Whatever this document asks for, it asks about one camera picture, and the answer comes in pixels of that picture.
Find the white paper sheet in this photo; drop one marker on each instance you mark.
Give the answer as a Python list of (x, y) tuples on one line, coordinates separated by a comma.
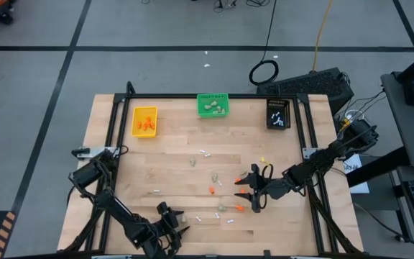
[(358, 183)]

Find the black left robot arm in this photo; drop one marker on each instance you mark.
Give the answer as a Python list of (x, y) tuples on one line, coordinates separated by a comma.
[(113, 208)]

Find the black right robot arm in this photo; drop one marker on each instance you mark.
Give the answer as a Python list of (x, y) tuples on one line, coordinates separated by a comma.
[(336, 154)]

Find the black aluminium table frame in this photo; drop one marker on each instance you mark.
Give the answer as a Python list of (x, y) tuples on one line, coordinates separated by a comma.
[(250, 96)]

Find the black computer tower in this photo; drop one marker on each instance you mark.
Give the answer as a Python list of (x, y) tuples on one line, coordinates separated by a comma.
[(304, 86)]

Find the green plastic basket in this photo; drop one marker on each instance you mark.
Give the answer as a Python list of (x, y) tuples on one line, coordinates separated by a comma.
[(207, 99)]

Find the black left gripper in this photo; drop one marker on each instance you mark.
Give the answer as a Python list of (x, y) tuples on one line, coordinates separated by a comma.
[(156, 237)]

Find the green skull right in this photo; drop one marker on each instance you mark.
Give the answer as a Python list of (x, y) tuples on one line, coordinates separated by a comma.
[(192, 162)]

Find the black plastic basket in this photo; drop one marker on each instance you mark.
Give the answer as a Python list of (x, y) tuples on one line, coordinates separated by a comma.
[(278, 106)]

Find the orange bone centre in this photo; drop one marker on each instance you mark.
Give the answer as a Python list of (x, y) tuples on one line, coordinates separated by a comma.
[(211, 190)]

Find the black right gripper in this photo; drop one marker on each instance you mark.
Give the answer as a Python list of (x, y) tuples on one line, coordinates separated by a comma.
[(275, 188)]

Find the yellow plastic basket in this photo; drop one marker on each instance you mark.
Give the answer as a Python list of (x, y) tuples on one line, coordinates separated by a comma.
[(144, 108)]

